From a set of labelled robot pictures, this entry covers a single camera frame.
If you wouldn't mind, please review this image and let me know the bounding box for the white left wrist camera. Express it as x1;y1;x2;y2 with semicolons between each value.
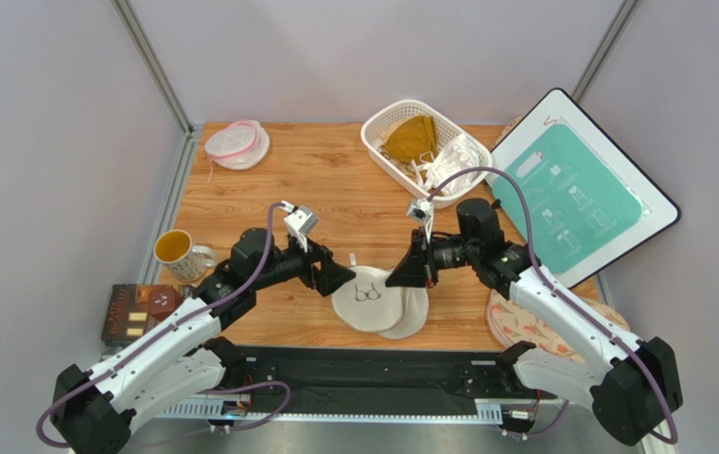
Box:
282;201;320;252

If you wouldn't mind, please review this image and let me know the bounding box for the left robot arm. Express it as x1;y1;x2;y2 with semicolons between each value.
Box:
47;228;356;453

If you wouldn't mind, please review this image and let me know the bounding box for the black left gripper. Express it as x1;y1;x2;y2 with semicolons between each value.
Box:
252;231;356;296

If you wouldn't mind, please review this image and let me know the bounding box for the white plastic basket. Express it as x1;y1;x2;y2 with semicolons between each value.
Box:
360;99;494;209

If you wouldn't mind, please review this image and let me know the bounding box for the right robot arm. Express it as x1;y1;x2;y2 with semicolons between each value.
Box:
385;199;683;445

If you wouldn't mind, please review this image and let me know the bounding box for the white teal folding board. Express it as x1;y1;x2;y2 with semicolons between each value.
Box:
486;88;681;288

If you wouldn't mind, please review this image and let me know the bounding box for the patterned mug with tea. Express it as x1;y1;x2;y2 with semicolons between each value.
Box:
153;229;218;283

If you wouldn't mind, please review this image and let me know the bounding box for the white bra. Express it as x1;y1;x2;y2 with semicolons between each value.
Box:
410;133;481;191

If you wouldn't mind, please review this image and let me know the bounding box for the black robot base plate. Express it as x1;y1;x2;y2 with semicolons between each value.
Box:
222;346;550;410

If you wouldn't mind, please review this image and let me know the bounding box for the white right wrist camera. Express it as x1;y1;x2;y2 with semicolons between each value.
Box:
406;198;434;228

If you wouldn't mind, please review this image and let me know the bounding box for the mustard yellow bra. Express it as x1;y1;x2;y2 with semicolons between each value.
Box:
384;114;438;164

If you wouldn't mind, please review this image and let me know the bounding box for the white pink-trimmed mesh laundry bag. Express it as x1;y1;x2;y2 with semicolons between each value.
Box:
203;119;271;182

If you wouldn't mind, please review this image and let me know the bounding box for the white slotted cable duct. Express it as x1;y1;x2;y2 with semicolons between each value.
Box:
157;395;504;426

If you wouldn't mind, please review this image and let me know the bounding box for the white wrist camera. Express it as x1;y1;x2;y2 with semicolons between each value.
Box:
282;201;320;252
406;198;434;228

